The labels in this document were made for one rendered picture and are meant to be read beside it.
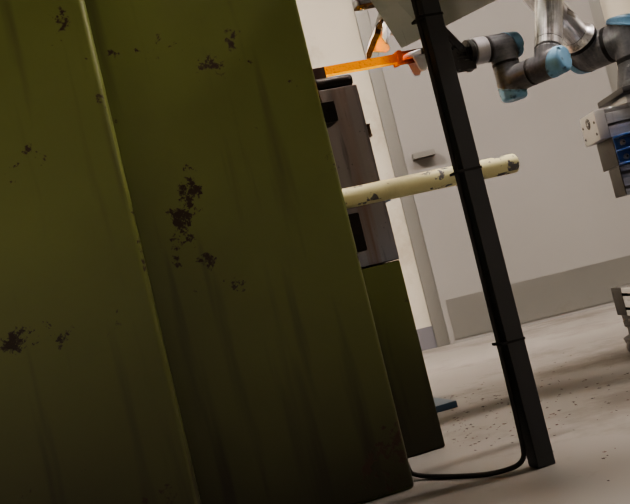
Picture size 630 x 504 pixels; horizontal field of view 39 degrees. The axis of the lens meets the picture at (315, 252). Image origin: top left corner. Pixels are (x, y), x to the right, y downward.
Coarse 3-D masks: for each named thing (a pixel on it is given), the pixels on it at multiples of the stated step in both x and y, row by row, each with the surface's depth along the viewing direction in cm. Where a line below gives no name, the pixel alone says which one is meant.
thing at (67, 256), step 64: (0, 0) 160; (64, 0) 163; (0, 64) 159; (64, 64) 162; (0, 128) 158; (64, 128) 161; (0, 192) 156; (64, 192) 159; (128, 192) 163; (0, 256) 155; (64, 256) 158; (128, 256) 161; (0, 320) 154; (64, 320) 157; (128, 320) 160; (0, 384) 153; (64, 384) 156; (128, 384) 159; (0, 448) 152; (64, 448) 154; (128, 448) 157
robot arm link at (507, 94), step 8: (496, 64) 247; (504, 64) 245; (512, 64) 245; (520, 64) 242; (496, 72) 247; (504, 72) 245; (512, 72) 243; (520, 72) 241; (496, 80) 248; (504, 80) 245; (512, 80) 244; (520, 80) 242; (504, 88) 246; (512, 88) 245; (520, 88) 245; (504, 96) 246; (512, 96) 245; (520, 96) 245
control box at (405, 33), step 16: (384, 0) 191; (400, 0) 189; (448, 0) 183; (464, 0) 181; (480, 0) 179; (384, 16) 194; (400, 16) 192; (448, 16) 185; (400, 32) 194; (416, 32) 192
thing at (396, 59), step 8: (384, 56) 237; (392, 56) 238; (400, 56) 238; (336, 64) 233; (344, 64) 234; (352, 64) 235; (360, 64) 235; (368, 64) 236; (376, 64) 237; (384, 64) 238; (392, 64) 240; (400, 64) 240; (328, 72) 233; (336, 72) 233; (344, 72) 235
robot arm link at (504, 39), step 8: (504, 32) 247; (512, 32) 248; (488, 40) 244; (496, 40) 245; (504, 40) 245; (512, 40) 246; (520, 40) 247; (496, 48) 244; (504, 48) 245; (512, 48) 246; (520, 48) 247; (496, 56) 246; (504, 56) 245; (512, 56) 245
